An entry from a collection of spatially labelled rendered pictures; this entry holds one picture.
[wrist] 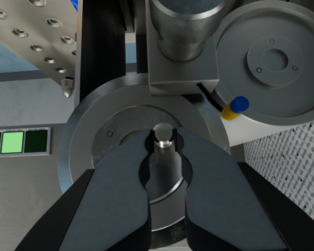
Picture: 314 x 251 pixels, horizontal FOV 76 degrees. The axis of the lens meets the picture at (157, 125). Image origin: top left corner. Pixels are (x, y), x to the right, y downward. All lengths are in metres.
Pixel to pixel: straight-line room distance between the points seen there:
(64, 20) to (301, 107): 0.34
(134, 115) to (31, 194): 0.47
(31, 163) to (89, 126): 0.43
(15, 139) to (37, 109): 2.23
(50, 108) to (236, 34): 2.62
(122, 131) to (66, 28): 0.27
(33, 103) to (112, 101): 2.73
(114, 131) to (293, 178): 0.23
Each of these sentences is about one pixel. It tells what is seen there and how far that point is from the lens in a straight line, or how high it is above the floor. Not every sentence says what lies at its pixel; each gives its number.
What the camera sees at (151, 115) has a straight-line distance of 0.16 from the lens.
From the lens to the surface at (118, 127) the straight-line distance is 0.16.
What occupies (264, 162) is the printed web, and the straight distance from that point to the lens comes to 0.37.
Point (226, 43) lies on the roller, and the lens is 0.21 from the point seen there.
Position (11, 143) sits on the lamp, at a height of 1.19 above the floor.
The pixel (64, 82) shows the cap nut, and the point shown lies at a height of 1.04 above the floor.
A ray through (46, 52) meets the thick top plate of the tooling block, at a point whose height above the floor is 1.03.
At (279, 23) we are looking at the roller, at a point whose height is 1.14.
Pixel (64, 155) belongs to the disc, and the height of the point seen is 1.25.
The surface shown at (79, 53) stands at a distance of 0.22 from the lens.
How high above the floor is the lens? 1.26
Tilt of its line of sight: 12 degrees down
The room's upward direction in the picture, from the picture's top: 177 degrees clockwise
